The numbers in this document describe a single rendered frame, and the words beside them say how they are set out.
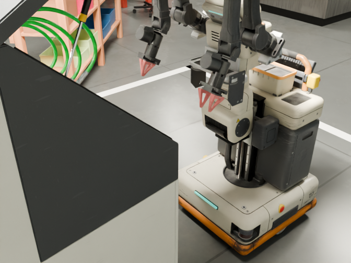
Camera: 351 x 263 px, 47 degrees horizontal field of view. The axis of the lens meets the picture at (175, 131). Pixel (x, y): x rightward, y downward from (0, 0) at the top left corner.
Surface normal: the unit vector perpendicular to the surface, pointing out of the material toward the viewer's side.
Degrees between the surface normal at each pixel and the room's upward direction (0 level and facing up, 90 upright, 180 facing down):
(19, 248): 90
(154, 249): 90
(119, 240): 90
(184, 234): 0
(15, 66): 90
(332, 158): 0
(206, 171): 0
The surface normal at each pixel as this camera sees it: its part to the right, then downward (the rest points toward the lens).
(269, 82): -0.78, 0.36
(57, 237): 0.71, 0.36
